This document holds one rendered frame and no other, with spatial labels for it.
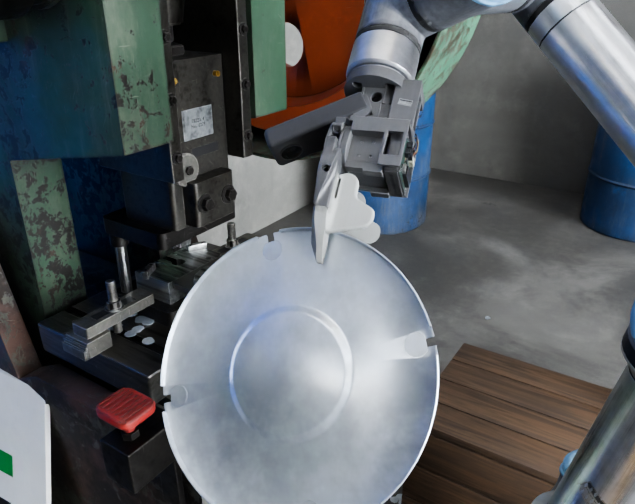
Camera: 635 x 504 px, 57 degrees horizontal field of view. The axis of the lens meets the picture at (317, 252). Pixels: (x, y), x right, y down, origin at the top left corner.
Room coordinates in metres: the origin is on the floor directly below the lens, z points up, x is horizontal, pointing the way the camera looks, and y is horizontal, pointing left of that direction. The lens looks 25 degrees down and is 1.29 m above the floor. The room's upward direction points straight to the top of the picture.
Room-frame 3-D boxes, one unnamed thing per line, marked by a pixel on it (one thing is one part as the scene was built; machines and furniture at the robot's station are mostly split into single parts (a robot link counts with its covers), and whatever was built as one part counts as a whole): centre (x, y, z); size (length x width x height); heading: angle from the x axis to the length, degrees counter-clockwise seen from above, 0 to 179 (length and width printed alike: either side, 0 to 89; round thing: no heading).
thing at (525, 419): (1.14, -0.48, 0.18); 0.40 x 0.38 x 0.35; 57
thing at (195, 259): (1.04, 0.27, 0.76); 0.15 x 0.09 x 0.05; 147
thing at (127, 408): (0.64, 0.26, 0.72); 0.07 x 0.06 x 0.08; 57
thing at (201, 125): (1.02, 0.24, 1.04); 0.17 x 0.15 x 0.30; 57
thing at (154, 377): (1.05, 0.27, 0.68); 0.45 x 0.30 x 0.06; 147
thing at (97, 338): (0.90, 0.37, 0.76); 0.17 x 0.06 x 0.10; 147
